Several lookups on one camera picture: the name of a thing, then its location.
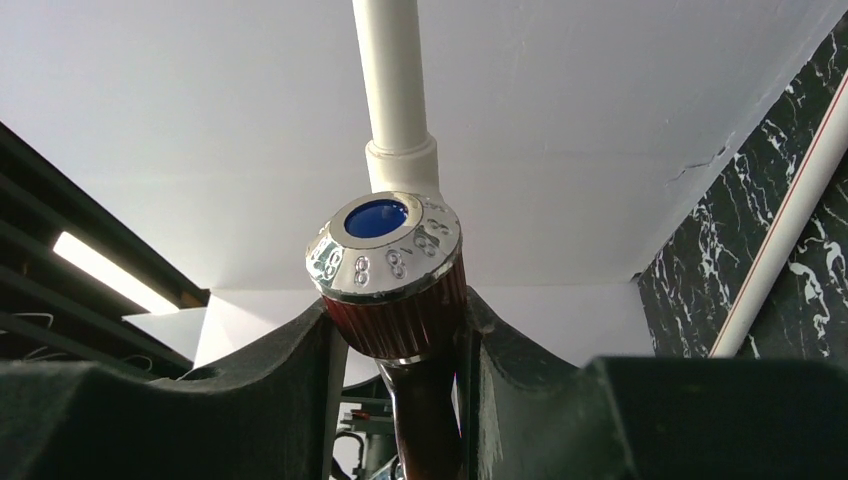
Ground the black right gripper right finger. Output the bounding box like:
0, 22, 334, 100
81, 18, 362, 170
463, 292, 847, 479

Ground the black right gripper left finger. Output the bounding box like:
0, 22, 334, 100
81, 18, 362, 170
1, 303, 345, 479

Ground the brown water faucet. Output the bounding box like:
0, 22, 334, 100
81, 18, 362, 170
305, 191, 467, 479

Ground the white PVC pipe frame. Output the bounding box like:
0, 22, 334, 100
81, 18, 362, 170
351, 0, 848, 359

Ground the ceiling light fixture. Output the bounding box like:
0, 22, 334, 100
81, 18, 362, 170
53, 232, 179, 315

